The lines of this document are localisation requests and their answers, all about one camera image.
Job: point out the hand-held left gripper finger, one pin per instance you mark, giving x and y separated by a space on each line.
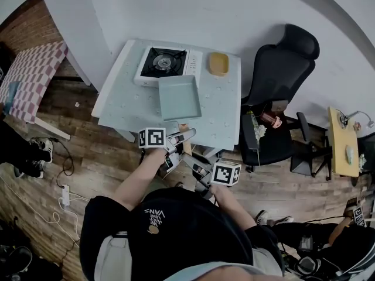
187 133

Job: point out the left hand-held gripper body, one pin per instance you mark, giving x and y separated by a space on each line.
153 137

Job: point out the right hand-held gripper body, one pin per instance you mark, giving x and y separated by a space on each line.
224 174

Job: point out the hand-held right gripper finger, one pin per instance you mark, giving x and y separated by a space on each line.
192 168
203 164

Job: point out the white countertop appliance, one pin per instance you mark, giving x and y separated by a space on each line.
164 61

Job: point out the person's right forearm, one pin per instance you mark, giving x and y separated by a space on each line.
231 206

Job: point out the person's left forearm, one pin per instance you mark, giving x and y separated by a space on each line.
137 177

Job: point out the white table with floral cloth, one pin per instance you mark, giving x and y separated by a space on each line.
129 98

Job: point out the white flower bunch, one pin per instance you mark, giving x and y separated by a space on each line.
260 130

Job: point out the yellow bottle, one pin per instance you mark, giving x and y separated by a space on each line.
252 120

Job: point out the person's black shirt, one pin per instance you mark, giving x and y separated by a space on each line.
187 230

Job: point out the pink small object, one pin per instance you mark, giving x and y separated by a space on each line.
274 121

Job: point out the tan plastic container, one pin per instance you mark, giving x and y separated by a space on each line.
218 63

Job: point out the brown leather pouch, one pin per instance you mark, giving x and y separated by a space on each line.
279 105

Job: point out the white power strip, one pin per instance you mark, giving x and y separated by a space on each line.
65 195

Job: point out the black mesh office chair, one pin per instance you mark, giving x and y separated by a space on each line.
278 69

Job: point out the yellow desk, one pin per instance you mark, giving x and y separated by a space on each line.
342 139

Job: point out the pale green figurine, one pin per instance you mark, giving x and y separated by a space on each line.
350 154

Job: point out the pink checkered table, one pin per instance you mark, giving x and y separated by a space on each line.
32 75

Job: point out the colourful trinket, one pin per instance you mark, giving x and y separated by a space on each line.
357 126

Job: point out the teal cloth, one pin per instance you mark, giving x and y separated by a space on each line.
14 97

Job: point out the grey desk lamp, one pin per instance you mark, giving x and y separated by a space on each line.
359 113

